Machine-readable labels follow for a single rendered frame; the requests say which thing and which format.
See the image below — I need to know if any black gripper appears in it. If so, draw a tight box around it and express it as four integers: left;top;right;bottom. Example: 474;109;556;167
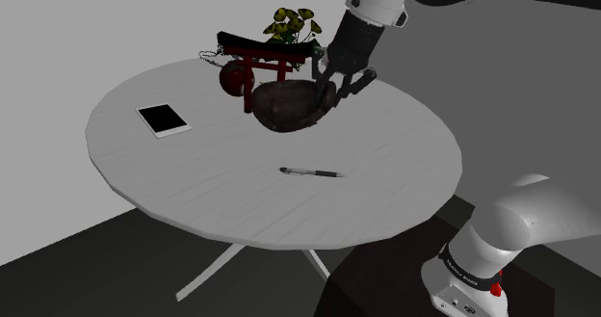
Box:
312;9;387;109

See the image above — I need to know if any dark brown bowl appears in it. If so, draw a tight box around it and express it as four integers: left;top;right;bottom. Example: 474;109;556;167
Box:
250;78;339;135

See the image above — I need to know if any yellow flowered potted plant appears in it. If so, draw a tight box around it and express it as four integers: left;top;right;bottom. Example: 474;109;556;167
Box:
262;7;327;73

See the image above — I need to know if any black and silver pen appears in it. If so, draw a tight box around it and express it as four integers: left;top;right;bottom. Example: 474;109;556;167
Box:
277;166;346;179

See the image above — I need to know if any red and black gate figure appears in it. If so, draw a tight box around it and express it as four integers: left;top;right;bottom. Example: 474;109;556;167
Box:
216;30;326;115

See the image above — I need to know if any round white table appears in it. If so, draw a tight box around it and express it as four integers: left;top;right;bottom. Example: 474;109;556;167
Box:
85;56;464;304

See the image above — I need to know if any white tablet with black screen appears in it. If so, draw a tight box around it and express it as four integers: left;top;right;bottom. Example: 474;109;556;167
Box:
135;102;193;140

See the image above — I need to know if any dark robot stand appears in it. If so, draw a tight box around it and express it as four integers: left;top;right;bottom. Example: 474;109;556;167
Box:
312;214;556;317

